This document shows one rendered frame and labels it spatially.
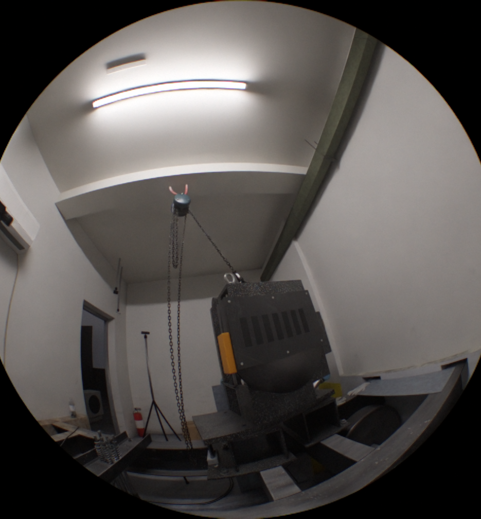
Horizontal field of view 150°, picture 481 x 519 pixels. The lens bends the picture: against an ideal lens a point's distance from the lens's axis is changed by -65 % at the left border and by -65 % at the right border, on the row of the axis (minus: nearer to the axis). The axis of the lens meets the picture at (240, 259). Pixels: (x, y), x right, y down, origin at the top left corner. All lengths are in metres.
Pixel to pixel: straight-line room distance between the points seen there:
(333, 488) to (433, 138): 1.66
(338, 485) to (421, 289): 1.14
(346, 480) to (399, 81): 2.04
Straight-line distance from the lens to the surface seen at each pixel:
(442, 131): 1.38
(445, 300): 1.34
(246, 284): 0.96
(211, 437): 0.88
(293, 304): 0.88
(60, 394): 2.23
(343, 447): 1.01
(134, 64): 1.71
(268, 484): 0.89
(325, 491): 0.79
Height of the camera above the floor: 1.24
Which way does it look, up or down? 30 degrees up
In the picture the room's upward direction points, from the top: 13 degrees counter-clockwise
